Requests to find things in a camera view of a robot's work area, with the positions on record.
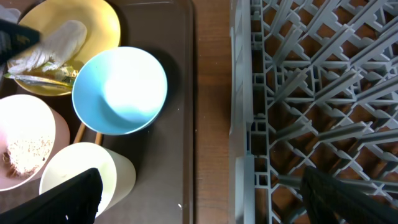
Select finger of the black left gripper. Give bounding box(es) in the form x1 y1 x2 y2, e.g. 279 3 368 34
1 19 40 65

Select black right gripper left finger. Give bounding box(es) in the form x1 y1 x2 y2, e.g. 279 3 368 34
1 168 103 224

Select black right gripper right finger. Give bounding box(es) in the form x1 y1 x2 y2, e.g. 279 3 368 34
300 167 397 224

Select green yellow snack wrapper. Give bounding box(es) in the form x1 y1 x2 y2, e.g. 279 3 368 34
4 63 78 90

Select pink bowl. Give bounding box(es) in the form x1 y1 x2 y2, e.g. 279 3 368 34
1 95 70 192

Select grey dishwasher rack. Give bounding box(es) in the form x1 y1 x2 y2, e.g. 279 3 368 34
229 0 397 223

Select pale green cup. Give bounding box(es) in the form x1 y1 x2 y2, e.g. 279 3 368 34
39 142 137 218

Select right wooden chopstick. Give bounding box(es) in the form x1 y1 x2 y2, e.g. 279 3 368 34
95 133 103 145

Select yellow plate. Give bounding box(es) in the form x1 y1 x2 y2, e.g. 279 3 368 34
4 0 121 96

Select brown plastic tray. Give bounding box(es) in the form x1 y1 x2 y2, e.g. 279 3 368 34
0 0 194 224

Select light blue bowl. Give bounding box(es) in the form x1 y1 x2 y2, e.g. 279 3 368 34
72 47 168 136

